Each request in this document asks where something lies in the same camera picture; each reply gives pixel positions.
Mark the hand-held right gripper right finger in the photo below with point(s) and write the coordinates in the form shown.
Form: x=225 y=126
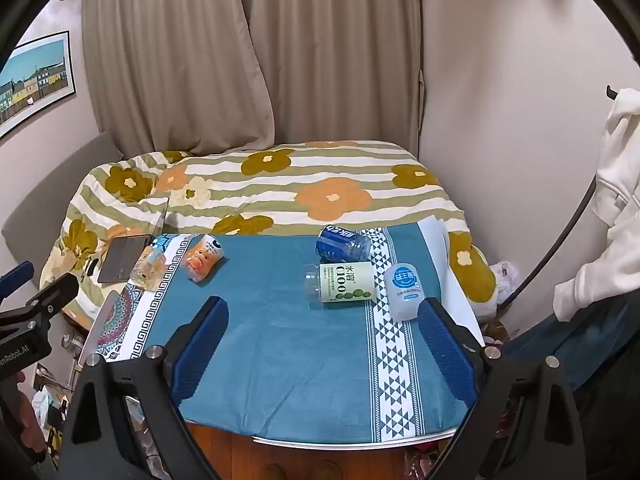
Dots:
x=446 y=355

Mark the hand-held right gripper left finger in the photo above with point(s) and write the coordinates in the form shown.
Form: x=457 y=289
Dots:
x=199 y=355

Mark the black hanger hook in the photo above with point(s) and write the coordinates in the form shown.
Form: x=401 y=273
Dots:
x=611 y=94

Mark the small clear bottle blue label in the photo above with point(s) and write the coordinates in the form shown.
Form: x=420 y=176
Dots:
x=148 y=265

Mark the blue denim clothing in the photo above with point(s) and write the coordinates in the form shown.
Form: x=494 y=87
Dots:
x=585 y=345

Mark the white plastic bottle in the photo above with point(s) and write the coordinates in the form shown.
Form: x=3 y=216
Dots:
x=406 y=290

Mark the mandala patterned cloth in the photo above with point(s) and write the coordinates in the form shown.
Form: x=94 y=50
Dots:
x=116 y=322

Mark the black curved tube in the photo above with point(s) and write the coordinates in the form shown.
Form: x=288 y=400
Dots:
x=560 y=240

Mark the blue patterned tablecloth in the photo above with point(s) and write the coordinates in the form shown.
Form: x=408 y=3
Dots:
x=300 y=340

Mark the grey laptop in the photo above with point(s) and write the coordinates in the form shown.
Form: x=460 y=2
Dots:
x=125 y=257

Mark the floral striped blanket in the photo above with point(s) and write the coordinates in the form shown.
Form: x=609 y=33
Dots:
x=300 y=187

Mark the grey padded headboard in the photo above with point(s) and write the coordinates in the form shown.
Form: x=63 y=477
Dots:
x=50 y=200

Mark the green label clear bottle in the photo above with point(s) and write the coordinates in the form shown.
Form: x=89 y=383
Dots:
x=345 y=282

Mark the white plastic bag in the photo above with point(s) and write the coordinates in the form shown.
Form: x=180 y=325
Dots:
x=505 y=280

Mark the framed wall poster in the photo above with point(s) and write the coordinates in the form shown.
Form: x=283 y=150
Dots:
x=32 y=82

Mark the blue label plastic bottle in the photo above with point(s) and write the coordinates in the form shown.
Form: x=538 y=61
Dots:
x=345 y=244

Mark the person's left hand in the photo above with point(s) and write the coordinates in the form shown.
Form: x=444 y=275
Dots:
x=24 y=407

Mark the beige curtain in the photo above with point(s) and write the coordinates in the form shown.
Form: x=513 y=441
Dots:
x=250 y=55

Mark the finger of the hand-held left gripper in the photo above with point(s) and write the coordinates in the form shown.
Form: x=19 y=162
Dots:
x=15 y=277
x=52 y=292

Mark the white hooded sweatshirt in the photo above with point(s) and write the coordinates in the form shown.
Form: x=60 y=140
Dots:
x=607 y=210

